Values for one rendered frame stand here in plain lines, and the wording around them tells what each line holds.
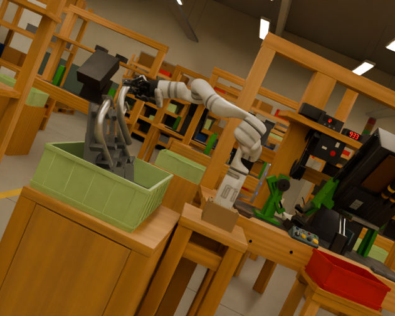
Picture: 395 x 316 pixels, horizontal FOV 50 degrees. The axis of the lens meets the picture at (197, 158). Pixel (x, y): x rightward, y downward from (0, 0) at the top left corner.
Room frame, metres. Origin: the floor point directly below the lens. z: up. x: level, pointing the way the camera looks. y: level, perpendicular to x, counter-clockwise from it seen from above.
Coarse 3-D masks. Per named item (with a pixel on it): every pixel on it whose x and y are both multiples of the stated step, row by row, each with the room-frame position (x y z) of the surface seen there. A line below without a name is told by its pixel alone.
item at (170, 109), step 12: (132, 60) 12.19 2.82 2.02; (132, 72) 12.62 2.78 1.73; (168, 72) 12.13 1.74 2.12; (120, 84) 12.19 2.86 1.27; (132, 96) 12.10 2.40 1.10; (132, 108) 12.22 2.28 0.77; (144, 108) 12.17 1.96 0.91; (156, 108) 12.02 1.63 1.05; (168, 108) 12.06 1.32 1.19; (144, 120) 12.04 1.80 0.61; (216, 120) 11.89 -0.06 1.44; (144, 132) 12.49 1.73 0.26
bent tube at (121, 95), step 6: (126, 78) 1.82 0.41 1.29; (120, 90) 1.78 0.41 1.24; (126, 90) 1.79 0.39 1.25; (120, 96) 1.76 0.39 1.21; (120, 102) 1.75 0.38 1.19; (120, 108) 1.75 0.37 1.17; (120, 114) 1.76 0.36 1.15; (120, 120) 1.77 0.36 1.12; (120, 126) 1.80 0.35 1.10; (126, 126) 1.81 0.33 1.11; (126, 132) 1.83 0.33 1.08; (126, 138) 1.85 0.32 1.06; (126, 144) 1.89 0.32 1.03
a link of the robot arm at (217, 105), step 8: (216, 96) 1.69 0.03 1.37; (208, 104) 1.69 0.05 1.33; (216, 104) 1.66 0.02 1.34; (224, 104) 1.65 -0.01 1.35; (232, 104) 1.66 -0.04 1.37; (216, 112) 1.66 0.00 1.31; (224, 112) 1.64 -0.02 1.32; (232, 112) 1.63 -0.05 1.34; (240, 112) 1.60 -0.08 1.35; (248, 120) 1.55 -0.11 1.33; (256, 120) 1.54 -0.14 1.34; (256, 128) 1.54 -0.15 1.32; (264, 128) 1.55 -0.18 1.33
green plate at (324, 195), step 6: (330, 180) 2.50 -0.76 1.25; (336, 180) 2.43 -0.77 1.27; (324, 186) 2.51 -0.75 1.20; (330, 186) 2.43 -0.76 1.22; (336, 186) 2.42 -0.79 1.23; (318, 192) 2.52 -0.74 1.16; (324, 192) 2.44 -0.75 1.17; (330, 192) 2.42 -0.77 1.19; (318, 198) 2.46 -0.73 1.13; (324, 198) 2.41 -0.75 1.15; (330, 198) 2.42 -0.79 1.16; (324, 204) 2.42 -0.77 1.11; (330, 204) 2.42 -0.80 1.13
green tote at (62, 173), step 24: (48, 144) 1.50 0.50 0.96; (72, 144) 1.74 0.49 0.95; (48, 168) 1.50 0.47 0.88; (72, 168) 1.49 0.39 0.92; (96, 168) 1.49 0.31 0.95; (144, 168) 2.09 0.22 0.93; (48, 192) 1.50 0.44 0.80; (72, 192) 1.50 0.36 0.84; (96, 192) 1.49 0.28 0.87; (120, 192) 1.49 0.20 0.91; (144, 192) 1.48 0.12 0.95; (96, 216) 1.49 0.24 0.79; (120, 216) 1.49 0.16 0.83; (144, 216) 1.67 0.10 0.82
